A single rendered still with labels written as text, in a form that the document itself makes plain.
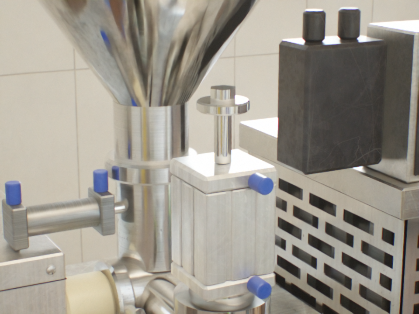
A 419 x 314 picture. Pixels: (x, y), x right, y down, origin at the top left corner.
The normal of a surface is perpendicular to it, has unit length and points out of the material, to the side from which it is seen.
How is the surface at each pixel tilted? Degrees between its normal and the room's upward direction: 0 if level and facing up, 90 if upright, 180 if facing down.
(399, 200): 90
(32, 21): 90
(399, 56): 90
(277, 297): 0
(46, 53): 90
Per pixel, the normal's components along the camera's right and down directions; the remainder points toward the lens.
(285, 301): 0.00, -0.97
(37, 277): 0.46, 0.23
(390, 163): -0.89, 0.12
